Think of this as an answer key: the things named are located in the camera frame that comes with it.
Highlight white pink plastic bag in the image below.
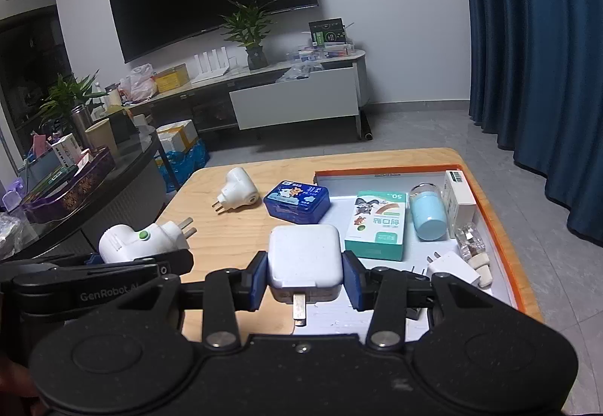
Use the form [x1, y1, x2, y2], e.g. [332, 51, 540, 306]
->
[119, 64, 158, 103]

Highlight steel thermos cup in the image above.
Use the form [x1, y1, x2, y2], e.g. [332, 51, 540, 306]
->
[70, 105, 93, 150]

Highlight potted plant on side table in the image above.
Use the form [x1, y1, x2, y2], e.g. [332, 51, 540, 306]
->
[38, 72, 106, 125]

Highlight white plug device green button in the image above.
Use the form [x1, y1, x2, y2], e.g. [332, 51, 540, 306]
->
[98, 217, 196, 264]

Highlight white grey tv console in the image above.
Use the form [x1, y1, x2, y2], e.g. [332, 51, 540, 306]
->
[130, 50, 372, 141]

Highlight white rectangular power adapter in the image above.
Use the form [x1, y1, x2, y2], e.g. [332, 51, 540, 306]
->
[426, 252, 481, 286]

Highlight dark blue curtain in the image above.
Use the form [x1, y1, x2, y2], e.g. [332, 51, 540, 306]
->
[469, 0, 602, 243]

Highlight teal white bandage box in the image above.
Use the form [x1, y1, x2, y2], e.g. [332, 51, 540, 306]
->
[344, 190, 407, 262]

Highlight potted bamboo plant on console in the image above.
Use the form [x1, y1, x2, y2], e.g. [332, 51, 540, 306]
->
[222, 1, 273, 70]

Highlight orange rimmed white tray box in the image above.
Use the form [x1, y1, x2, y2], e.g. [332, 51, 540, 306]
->
[293, 165, 524, 340]

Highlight person's left hand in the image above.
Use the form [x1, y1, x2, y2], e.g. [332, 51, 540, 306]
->
[1, 359, 47, 416]

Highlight light blue toothpick jar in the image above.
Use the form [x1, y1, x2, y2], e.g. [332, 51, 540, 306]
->
[409, 182, 448, 242]

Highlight white plug-in device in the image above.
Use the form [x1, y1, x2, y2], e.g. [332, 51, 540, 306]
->
[211, 167, 260, 214]

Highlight dark glass side table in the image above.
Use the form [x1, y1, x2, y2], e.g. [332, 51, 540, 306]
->
[11, 126, 167, 260]

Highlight small white barcode box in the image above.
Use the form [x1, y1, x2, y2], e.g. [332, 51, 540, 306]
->
[442, 170, 476, 239]

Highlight white square charger cube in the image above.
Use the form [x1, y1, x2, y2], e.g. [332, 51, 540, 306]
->
[268, 224, 343, 327]

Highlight cardboard boxes in blue bag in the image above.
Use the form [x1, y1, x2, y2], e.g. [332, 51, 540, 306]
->
[156, 119, 210, 185]

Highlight purple decorated tin tray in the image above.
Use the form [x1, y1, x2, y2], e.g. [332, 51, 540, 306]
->
[23, 147, 115, 224]

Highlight white wifi router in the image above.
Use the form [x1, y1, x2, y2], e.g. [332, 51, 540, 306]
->
[191, 47, 230, 83]

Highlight yellow cardboard box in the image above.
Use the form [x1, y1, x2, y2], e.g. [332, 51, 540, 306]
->
[153, 64, 190, 93]

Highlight blue tin box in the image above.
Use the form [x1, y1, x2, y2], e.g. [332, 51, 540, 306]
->
[263, 180, 331, 224]

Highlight beige paper box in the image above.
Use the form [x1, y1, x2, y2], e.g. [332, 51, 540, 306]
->
[85, 118, 118, 157]

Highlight dark green display box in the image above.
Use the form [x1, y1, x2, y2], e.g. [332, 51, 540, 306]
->
[309, 18, 346, 47]

